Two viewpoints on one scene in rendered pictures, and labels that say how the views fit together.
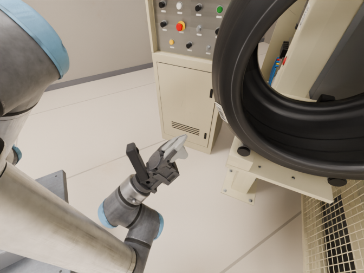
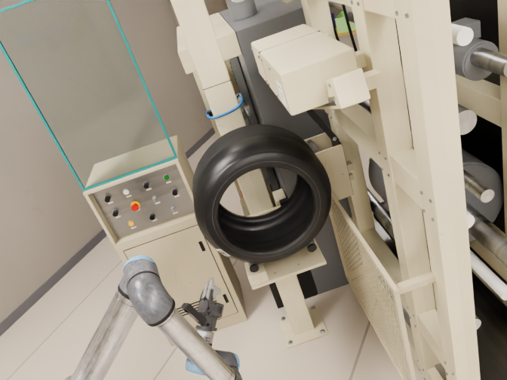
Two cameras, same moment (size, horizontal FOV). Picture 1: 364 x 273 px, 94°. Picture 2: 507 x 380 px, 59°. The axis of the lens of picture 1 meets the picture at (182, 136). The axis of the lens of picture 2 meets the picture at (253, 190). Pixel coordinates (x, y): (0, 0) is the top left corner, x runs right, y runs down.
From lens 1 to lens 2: 146 cm
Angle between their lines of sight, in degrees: 26
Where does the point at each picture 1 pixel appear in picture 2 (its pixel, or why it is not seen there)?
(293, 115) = (271, 225)
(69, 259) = (202, 345)
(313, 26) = not seen: hidden behind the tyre
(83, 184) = not seen: outside the picture
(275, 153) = (266, 254)
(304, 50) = (247, 183)
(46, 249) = (194, 335)
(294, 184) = (301, 268)
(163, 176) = (215, 311)
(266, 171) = (281, 272)
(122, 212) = not seen: hidden behind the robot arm
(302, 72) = (256, 194)
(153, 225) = (230, 357)
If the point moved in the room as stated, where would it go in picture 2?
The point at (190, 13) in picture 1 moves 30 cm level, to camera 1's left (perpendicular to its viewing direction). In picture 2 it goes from (139, 191) to (90, 219)
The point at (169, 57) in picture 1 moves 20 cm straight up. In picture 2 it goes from (136, 237) to (122, 210)
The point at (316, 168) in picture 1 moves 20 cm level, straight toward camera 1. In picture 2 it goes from (290, 247) to (276, 280)
